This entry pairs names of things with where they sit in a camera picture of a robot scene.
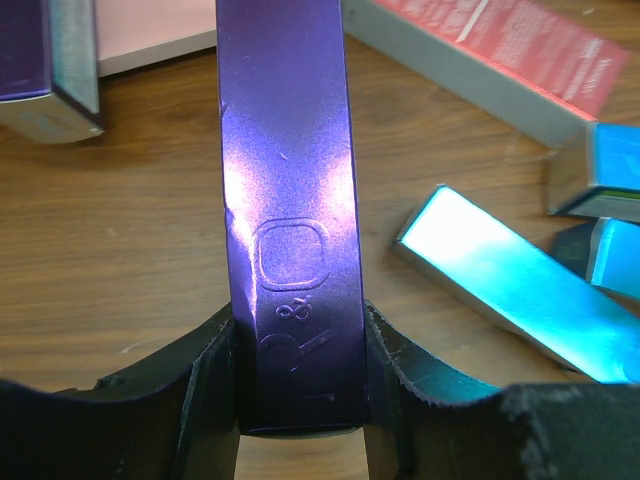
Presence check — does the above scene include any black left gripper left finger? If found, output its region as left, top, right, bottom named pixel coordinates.
left=1, top=306, right=239, bottom=479

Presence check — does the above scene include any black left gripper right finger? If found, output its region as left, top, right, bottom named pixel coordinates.
left=364, top=302, right=639, bottom=479

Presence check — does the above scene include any silver purple toothpaste box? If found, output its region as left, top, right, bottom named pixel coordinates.
left=0, top=0, right=104, bottom=144

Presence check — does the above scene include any red toothpaste box near shelf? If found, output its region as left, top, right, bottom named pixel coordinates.
left=342, top=0, right=630, bottom=148

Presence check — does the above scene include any pink three-tier shelf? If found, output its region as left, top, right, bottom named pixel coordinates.
left=95, top=0, right=216, bottom=77

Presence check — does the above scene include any blue toothpaste box front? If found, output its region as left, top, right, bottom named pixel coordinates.
left=394, top=185, right=639, bottom=383

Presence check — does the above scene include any blue toothpaste box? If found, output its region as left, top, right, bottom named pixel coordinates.
left=545, top=123, right=639, bottom=223
left=394, top=185, right=639, bottom=383
left=552, top=217, right=640, bottom=301

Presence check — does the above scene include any blue toothpaste box middle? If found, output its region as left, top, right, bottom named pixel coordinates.
left=552, top=217, right=640, bottom=301

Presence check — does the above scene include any blue toothpaste box rear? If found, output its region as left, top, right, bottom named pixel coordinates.
left=545, top=123, right=639, bottom=223

